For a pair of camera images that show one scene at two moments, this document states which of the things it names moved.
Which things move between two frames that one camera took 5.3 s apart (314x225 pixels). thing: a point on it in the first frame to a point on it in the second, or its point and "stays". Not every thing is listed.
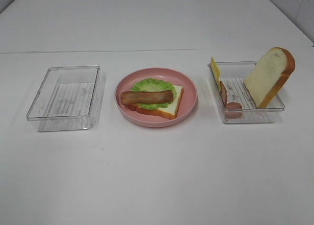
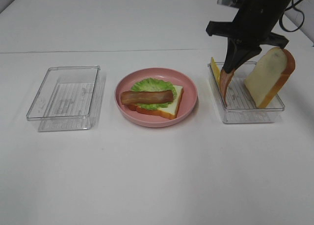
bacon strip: (232, 110) to (224, 80)
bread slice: (169, 111) stays
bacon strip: (133, 97) stays
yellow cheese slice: (216, 71) stays
